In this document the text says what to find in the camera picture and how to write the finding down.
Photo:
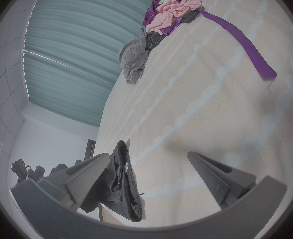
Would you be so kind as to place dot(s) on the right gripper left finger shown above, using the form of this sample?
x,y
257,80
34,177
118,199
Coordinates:
x,y
84,180

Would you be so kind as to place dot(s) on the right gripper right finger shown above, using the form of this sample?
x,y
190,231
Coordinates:
x,y
218,180

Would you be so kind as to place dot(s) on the black T-shirt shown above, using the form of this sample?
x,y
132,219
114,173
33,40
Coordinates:
x,y
121,183

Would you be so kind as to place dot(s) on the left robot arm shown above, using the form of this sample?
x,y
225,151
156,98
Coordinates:
x,y
20,169

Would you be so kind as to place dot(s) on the bed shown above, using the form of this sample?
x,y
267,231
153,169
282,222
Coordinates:
x,y
211,121

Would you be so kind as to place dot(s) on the black chest of drawers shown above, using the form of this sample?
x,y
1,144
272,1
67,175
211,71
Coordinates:
x,y
89,149

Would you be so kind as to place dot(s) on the blue-green curtain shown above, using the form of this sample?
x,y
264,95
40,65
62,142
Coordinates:
x,y
66,93
86,21

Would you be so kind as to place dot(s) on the grey garment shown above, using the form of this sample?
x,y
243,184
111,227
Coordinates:
x,y
131,56

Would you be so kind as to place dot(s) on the purple satin garment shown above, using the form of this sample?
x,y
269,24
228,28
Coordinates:
x,y
246,48

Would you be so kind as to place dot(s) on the black lace garment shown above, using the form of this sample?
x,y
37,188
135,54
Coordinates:
x,y
152,40

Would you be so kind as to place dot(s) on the pink garment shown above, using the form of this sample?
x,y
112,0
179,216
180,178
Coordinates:
x,y
171,11

